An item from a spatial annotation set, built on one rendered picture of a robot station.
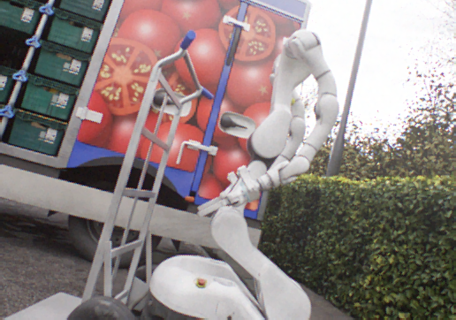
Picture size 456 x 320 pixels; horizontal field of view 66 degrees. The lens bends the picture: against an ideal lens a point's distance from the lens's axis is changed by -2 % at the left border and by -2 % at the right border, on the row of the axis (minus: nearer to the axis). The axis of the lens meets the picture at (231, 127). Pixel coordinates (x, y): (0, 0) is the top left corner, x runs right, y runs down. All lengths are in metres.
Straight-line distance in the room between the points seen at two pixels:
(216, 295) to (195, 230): 1.33
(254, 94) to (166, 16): 0.90
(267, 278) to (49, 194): 1.66
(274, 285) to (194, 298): 0.36
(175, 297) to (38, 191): 1.54
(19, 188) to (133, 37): 1.31
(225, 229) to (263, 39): 1.85
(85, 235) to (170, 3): 1.84
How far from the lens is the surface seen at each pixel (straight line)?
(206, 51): 2.83
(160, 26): 2.86
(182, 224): 2.68
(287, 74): 1.71
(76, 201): 2.67
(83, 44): 3.01
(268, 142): 1.57
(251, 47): 2.94
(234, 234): 1.54
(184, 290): 1.42
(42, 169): 2.73
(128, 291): 2.00
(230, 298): 1.42
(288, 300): 1.62
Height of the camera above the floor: 0.68
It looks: 11 degrees up
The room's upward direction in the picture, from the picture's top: 15 degrees clockwise
